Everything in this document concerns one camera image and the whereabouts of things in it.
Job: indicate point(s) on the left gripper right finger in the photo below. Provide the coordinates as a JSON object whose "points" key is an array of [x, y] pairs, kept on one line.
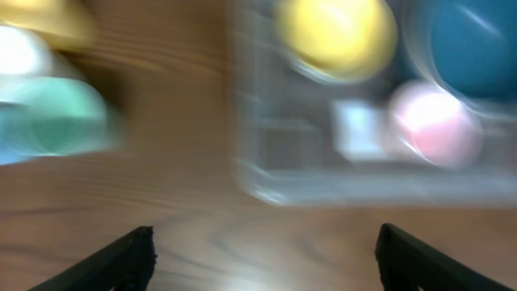
{"points": [[408, 264]]}

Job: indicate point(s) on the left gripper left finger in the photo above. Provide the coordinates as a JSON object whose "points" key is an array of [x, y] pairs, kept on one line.
{"points": [[128, 263]]}

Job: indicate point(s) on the pink cup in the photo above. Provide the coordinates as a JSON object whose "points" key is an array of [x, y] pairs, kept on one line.
{"points": [[433, 126]]}

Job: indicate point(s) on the green cup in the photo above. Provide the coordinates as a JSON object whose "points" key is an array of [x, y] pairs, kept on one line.
{"points": [[49, 116]]}

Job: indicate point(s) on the yellow bowl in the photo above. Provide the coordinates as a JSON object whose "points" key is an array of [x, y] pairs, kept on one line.
{"points": [[337, 40]]}

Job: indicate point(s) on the cream cup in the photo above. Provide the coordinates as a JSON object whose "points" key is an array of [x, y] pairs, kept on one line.
{"points": [[25, 55]]}

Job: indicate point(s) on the yellow cup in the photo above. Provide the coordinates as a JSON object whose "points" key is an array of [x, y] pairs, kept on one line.
{"points": [[65, 25]]}

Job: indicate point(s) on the clear plastic storage bin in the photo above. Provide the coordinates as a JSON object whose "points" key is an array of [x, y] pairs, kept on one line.
{"points": [[303, 139]]}

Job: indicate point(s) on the light blue cup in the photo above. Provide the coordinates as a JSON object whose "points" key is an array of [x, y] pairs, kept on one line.
{"points": [[9, 156]]}

